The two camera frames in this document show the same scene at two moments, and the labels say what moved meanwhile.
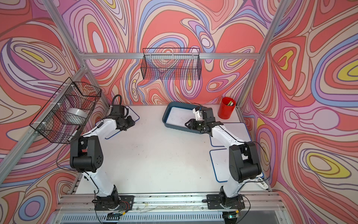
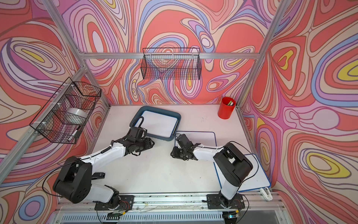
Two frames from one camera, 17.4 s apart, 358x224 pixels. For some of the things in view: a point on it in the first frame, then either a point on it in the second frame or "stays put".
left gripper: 131,122 to 148,143
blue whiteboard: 131,113 to 158,124
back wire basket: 171,64 stays put
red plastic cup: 226,108 stays put
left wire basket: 65,115 stays put
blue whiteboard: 237,130 to 206,138
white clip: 263,183 to 266,193
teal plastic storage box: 180,126 to 162,112
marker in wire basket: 73,134 stays put
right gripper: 192,124 to 175,151
